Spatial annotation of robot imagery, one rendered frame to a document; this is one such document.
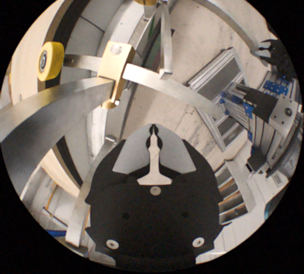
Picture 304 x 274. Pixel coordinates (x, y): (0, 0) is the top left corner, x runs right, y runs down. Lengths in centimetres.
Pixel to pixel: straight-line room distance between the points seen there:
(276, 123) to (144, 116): 112
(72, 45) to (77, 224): 49
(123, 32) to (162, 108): 88
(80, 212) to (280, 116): 60
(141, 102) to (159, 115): 26
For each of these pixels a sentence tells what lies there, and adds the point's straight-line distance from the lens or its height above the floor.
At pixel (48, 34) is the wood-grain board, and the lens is 29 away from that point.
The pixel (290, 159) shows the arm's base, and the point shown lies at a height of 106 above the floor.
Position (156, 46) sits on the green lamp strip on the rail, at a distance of 32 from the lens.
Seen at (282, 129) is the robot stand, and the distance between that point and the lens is 36.
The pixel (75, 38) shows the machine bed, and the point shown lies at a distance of 37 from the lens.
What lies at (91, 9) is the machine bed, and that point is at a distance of 41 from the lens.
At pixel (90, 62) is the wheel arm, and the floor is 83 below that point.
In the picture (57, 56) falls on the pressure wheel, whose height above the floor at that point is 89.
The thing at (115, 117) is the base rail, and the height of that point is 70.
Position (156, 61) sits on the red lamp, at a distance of 31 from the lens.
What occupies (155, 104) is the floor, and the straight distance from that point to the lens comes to 106.
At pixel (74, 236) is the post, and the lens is 32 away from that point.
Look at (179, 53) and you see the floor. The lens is 108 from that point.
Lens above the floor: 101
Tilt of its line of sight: 63 degrees down
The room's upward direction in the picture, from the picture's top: 179 degrees counter-clockwise
